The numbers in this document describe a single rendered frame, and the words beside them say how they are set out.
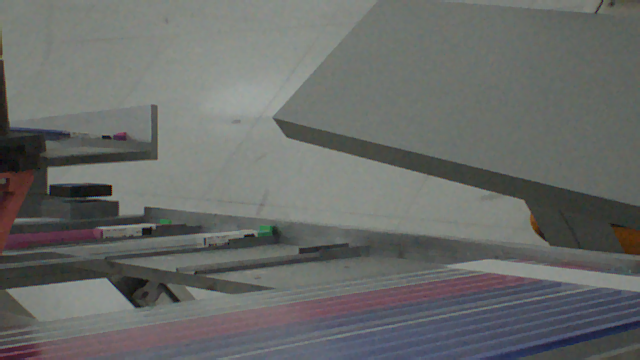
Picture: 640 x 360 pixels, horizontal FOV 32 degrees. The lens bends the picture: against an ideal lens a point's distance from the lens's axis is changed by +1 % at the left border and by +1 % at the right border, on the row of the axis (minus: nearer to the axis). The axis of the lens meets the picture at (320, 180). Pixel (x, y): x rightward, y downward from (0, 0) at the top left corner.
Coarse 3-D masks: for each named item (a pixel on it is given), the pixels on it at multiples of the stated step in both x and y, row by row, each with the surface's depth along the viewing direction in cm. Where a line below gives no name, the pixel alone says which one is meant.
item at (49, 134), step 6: (18, 132) 118; (24, 132) 119; (30, 132) 119; (36, 132) 120; (42, 132) 121; (48, 132) 121; (54, 132) 122; (60, 132) 122; (66, 132) 123; (48, 138) 121; (54, 138) 122; (114, 138) 128; (120, 138) 129
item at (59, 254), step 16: (128, 240) 90; (144, 240) 91; (160, 240) 91; (176, 240) 93; (192, 240) 94; (16, 256) 82; (32, 256) 83; (48, 256) 84; (64, 256) 85; (80, 256) 86; (96, 256) 87
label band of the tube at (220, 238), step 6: (198, 234) 96; (204, 234) 96; (210, 234) 96; (216, 234) 96; (222, 234) 96; (228, 234) 97; (234, 234) 97; (240, 234) 98; (246, 234) 98; (252, 234) 99; (210, 240) 95; (216, 240) 96; (222, 240) 96; (228, 240) 97
